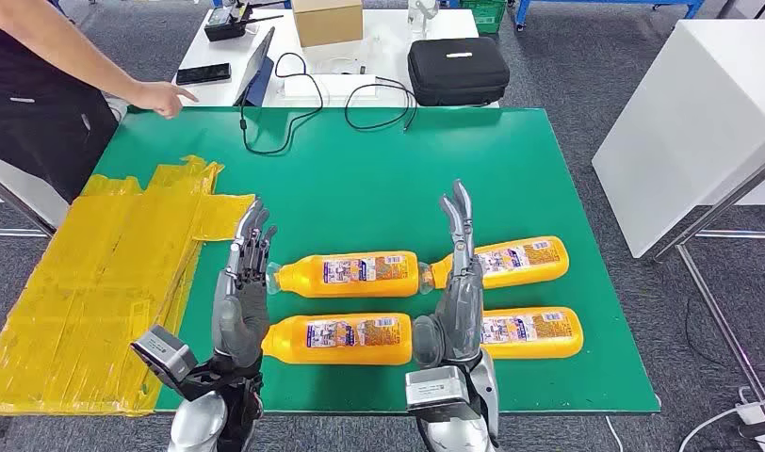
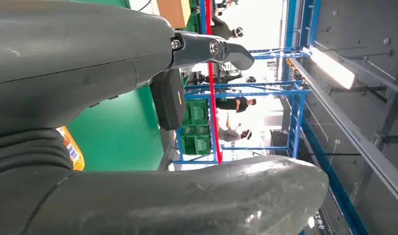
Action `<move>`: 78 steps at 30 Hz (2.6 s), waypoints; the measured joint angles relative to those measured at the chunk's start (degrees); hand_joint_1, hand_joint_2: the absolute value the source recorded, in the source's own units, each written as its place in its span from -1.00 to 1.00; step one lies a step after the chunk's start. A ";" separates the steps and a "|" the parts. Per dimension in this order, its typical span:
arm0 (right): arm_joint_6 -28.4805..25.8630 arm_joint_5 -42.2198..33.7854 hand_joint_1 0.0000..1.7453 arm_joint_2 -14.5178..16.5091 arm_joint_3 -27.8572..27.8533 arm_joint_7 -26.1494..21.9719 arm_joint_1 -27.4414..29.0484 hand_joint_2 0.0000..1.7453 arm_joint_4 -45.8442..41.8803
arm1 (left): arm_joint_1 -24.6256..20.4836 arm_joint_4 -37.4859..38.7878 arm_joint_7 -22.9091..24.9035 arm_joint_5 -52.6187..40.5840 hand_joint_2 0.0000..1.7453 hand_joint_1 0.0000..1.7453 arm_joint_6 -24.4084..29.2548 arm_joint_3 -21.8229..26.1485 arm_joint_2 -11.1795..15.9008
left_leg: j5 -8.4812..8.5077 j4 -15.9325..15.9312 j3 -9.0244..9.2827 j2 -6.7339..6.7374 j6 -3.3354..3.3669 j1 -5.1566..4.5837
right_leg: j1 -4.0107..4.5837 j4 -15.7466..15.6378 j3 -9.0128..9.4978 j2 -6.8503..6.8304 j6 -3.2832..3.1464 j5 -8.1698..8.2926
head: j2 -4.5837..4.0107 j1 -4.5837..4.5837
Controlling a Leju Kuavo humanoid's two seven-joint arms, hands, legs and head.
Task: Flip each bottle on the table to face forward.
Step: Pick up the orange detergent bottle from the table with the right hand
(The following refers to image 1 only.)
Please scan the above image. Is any person's left hand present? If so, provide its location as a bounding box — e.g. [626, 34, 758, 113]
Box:
[129, 81, 200, 121]

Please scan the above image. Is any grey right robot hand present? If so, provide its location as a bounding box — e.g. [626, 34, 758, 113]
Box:
[412, 179, 485, 369]

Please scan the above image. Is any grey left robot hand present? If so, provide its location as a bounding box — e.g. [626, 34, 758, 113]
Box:
[210, 198, 279, 370]

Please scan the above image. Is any orange detergent bottle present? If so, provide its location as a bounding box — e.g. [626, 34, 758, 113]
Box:
[262, 313, 415, 367]
[418, 235, 571, 296]
[480, 306, 585, 362]
[265, 250, 422, 299]

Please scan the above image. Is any white desk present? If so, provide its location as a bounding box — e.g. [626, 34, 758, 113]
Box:
[171, 8, 501, 110]

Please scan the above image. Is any black smartphone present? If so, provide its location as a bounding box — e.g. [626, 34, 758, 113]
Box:
[175, 62, 233, 87]

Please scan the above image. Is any black radio device with antenna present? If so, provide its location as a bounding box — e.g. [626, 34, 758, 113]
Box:
[203, 0, 285, 43]

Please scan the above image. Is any tablet with blue cover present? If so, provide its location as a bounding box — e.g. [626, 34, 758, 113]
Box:
[232, 25, 276, 107]

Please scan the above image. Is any person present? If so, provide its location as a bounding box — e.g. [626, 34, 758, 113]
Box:
[0, 0, 200, 204]

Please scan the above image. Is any yellow taped sheet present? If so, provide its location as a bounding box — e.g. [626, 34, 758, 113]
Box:
[0, 155, 257, 418]

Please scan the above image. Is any green table mat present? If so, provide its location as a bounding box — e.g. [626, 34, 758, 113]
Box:
[89, 106, 662, 418]

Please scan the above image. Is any white side table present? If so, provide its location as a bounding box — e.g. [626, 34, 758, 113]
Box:
[0, 149, 70, 229]
[591, 18, 765, 260]

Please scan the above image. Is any cardboard box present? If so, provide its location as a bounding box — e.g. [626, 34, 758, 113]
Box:
[291, 0, 365, 49]

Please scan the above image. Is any black carrying case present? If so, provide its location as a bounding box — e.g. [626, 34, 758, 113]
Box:
[407, 37, 512, 107]

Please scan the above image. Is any clear plastic container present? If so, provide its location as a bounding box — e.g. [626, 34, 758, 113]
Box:
[407, 0, 440, 36]

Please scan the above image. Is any green plastic crate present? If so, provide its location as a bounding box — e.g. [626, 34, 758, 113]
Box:
[460, 0, 509, 36]

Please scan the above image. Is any blue metal rack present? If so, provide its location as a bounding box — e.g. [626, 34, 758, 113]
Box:
[513, 0, 705, 32]

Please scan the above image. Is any white power strip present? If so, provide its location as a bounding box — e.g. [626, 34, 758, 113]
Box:
[735, 402, 765, 452]

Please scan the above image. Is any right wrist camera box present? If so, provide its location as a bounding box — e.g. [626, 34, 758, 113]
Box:
[404, 365, 472, 413]

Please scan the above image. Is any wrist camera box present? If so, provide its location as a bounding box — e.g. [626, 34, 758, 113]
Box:
[404, 365, 472, 413]
[130, 324, 200, 387]

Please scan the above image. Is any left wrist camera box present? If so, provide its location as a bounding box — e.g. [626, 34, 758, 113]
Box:
[130, 324, 200, 387]

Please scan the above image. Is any white cable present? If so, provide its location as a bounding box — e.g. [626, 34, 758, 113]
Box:
[605, 415, 626, 452]
[678, 386, 758, 452]

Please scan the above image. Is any metal frame stand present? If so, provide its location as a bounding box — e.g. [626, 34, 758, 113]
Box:
[650, 149, 765, 426]
[0, 168, 56, 239]

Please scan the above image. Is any black floor cable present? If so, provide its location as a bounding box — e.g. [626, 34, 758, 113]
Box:
[685, 296, 765, 379]

